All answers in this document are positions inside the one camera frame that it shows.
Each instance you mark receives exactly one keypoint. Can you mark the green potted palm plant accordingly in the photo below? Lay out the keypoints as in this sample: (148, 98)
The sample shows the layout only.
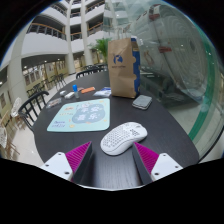
(101, 46)

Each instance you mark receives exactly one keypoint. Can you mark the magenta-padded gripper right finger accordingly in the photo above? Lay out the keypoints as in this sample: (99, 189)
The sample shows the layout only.
(163, 166)

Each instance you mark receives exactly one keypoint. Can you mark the grey smartphone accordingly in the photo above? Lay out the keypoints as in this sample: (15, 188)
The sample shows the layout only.
(142, 102)

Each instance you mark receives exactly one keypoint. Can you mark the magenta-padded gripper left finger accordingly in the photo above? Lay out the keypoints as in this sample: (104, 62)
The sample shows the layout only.
(60, 165)

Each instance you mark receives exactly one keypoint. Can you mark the light green printed mouse pad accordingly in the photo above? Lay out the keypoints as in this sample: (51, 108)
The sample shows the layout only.
(81, 116)

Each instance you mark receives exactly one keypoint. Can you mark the white and blue packet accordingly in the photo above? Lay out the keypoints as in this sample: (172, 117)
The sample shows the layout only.
(102, 92)

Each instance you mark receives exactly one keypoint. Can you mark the black wooden spindle chair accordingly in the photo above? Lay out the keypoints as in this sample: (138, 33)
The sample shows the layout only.
(30, 100)
(87, 72)

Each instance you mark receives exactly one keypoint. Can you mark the small blue-capped bottle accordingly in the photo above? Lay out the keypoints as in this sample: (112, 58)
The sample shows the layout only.
(76, 91)

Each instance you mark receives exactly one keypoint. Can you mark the white rectangular box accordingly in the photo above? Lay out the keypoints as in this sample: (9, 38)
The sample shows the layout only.
(69, 95)

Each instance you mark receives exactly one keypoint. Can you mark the brown paper bag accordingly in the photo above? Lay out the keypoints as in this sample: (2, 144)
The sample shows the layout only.
(121, 71)

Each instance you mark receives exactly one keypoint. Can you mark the white perforated chair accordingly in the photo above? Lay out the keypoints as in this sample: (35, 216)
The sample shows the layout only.
(16, 106)
(3, 136)

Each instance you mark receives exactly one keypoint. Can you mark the orange card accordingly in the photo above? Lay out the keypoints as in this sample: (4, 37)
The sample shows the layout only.
(88, 90)

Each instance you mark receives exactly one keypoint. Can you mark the group of dark chairs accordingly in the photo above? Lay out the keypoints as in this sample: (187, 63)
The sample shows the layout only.
(56, 80)

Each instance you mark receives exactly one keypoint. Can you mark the small white square case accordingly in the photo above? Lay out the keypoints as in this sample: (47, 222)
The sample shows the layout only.
(63, 93)

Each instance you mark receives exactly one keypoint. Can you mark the brown square card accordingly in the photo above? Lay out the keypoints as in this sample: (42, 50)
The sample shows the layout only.
(80, 89)

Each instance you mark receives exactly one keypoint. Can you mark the white perforated computer mouse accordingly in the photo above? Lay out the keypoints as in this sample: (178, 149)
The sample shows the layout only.
(122, 137)

